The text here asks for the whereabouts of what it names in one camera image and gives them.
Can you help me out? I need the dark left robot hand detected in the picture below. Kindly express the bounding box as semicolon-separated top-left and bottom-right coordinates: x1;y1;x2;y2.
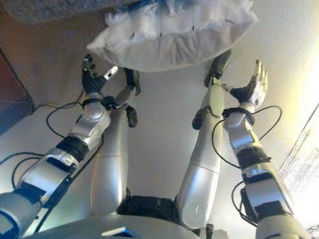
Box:
79;52;120;97

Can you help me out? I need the dark right robot hand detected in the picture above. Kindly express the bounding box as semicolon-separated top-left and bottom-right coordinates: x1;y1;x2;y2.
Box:
229;57;271;109

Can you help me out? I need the white fringed cushion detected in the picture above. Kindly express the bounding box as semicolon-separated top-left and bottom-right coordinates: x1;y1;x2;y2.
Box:
85;0;260;83

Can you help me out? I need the black left robot foot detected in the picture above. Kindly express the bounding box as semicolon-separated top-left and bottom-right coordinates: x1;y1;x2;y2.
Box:
121;67;143;96

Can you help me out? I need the silver left robot leg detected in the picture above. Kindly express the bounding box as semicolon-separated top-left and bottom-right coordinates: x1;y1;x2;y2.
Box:
87;80;141;217

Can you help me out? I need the silver robot leg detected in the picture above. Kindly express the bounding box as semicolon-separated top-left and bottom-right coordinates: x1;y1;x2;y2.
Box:
87;80;141;217
174;79;230;232

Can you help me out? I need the dark reddish cabinet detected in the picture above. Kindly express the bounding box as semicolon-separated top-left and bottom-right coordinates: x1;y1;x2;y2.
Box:
0;28;42;154

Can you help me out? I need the silver right robot leg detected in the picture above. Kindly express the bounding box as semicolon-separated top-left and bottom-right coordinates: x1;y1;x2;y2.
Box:
174;79;230;232

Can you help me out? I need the white textured rug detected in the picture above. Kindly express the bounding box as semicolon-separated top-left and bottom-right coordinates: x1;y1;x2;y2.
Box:
275;119;319;223

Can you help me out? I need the silver robot torso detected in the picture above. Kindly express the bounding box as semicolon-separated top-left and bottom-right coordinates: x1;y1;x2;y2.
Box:
20;184;262;239

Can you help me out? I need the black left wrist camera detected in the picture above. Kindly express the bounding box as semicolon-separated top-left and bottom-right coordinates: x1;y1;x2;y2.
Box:
101;94;118;111

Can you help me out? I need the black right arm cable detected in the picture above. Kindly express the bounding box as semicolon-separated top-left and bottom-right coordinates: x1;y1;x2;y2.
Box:
206;100;283;222

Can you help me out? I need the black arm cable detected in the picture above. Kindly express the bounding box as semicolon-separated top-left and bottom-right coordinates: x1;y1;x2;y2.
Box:
0;82;106;239
206;100;283;222

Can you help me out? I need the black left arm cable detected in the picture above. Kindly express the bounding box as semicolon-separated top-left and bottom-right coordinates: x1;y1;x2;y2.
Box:
0;82;106;239

